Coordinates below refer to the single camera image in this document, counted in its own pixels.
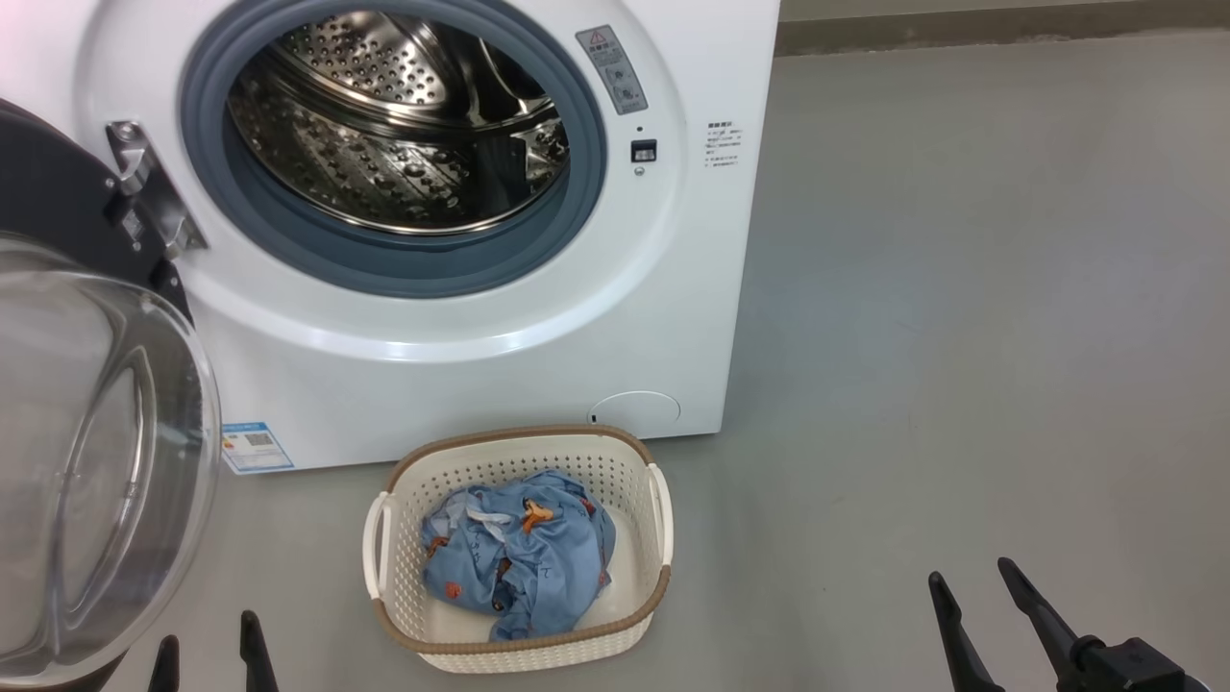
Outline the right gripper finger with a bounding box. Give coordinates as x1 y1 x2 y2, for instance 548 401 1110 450
928 571 1005 692
996 557 1092 679

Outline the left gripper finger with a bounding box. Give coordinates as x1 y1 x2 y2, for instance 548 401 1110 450
239 610 280 692
147 634 181 692

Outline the round dark glass washer door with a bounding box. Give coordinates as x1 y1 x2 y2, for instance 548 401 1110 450
0 96 224 691

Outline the blue cartoon print clothing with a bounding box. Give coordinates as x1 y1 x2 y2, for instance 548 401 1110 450
420 469 617 643

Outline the white front-load washing machine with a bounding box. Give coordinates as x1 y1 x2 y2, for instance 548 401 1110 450
0 0 781 474

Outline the dark washing machine drum interior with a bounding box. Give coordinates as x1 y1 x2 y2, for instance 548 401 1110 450
228 8 570 236

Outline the blue energy label sticker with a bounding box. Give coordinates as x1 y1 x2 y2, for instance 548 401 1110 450
221 421 295 476

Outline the cream perforated laundry basket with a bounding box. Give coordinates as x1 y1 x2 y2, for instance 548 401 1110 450
362 425 675 674

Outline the round white filter cover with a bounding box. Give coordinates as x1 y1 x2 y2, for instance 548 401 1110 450
588 390 681 431

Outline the grey warning sticker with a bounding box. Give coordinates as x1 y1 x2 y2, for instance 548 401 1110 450
576 25 649 116

